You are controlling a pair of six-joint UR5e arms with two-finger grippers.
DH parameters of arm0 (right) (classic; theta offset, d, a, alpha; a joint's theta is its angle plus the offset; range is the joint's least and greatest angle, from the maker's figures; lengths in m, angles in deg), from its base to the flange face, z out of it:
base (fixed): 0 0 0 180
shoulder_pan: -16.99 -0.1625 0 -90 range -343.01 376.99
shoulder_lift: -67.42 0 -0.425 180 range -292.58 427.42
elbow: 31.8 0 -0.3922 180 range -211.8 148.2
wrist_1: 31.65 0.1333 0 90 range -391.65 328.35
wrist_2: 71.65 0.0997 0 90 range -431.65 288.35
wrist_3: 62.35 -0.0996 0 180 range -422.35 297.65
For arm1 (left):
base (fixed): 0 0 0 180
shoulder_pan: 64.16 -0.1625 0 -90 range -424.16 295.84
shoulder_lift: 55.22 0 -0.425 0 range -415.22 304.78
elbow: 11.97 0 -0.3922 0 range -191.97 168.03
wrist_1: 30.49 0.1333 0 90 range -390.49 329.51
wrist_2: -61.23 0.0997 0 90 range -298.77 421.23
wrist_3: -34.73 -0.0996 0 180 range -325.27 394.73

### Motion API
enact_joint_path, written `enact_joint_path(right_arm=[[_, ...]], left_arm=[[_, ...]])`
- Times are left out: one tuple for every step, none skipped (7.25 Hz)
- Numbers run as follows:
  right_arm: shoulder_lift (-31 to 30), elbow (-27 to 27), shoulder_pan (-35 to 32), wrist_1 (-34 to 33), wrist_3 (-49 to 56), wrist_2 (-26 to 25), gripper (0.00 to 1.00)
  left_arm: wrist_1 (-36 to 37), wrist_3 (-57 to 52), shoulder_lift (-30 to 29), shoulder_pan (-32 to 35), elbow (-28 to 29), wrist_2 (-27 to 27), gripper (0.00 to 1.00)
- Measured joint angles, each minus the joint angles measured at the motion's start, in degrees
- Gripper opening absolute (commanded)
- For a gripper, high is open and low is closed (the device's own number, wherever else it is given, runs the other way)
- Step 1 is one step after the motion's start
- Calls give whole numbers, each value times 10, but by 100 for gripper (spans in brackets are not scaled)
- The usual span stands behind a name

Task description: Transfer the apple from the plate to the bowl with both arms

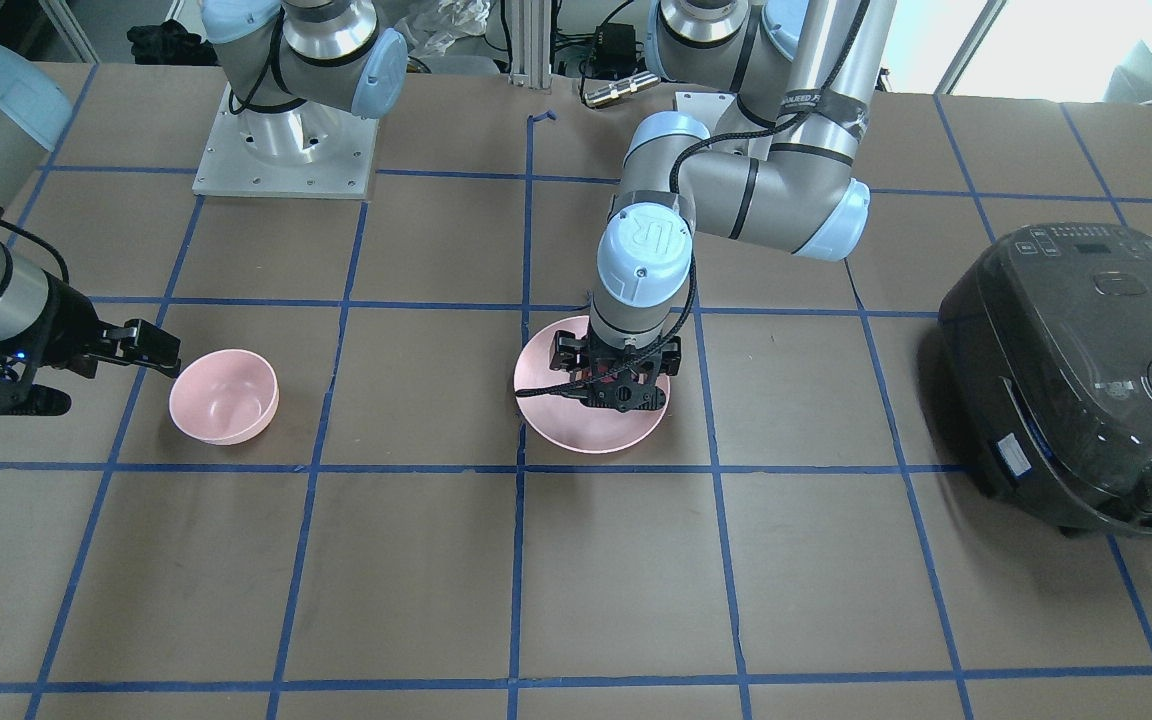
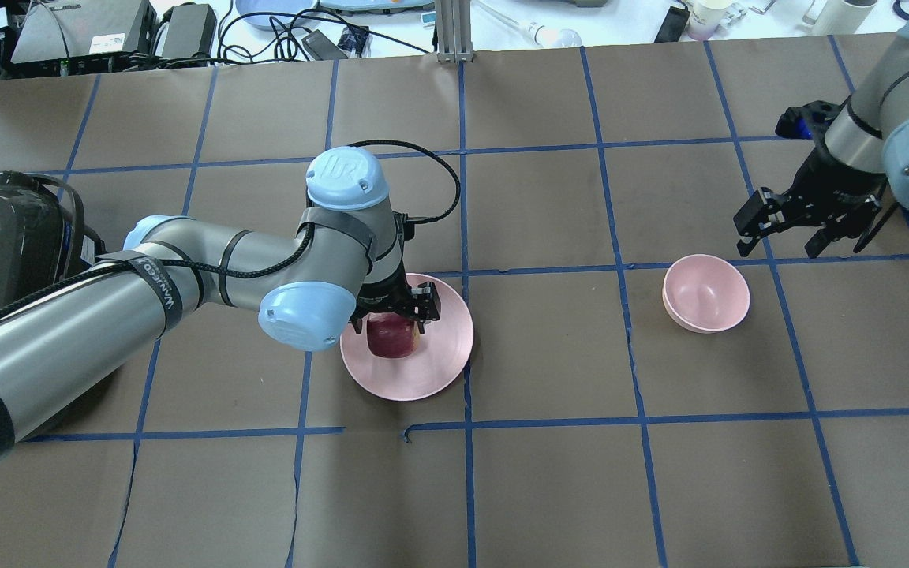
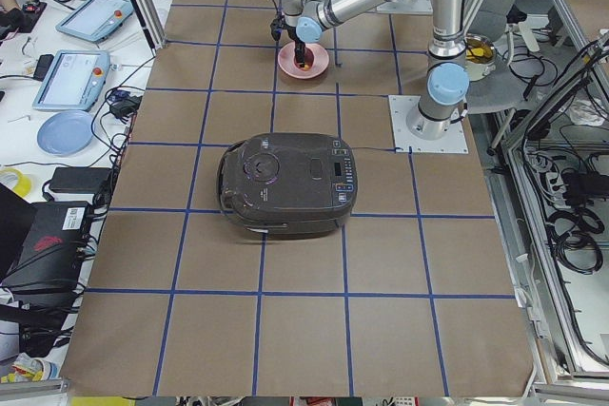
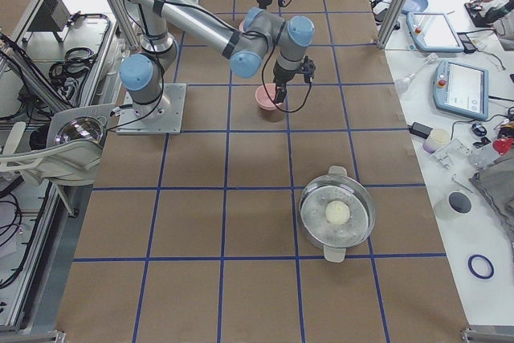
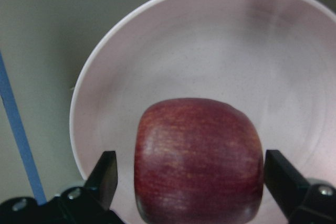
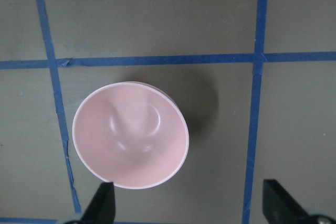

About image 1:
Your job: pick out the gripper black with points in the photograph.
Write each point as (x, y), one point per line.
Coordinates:
(568, 349)
(64, 321)

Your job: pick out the pink bowl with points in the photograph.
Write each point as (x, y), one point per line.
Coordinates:
(225, 398)

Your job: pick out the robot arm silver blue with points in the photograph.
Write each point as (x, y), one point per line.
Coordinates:
(776, 171)
(281, 59)

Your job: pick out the pink plate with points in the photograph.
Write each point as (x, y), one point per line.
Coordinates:
(564, 421)

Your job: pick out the dark grey rice cooker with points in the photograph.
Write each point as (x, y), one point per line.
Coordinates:
(1049, 339)

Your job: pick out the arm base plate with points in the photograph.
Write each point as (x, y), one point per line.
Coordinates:
(312, 152)

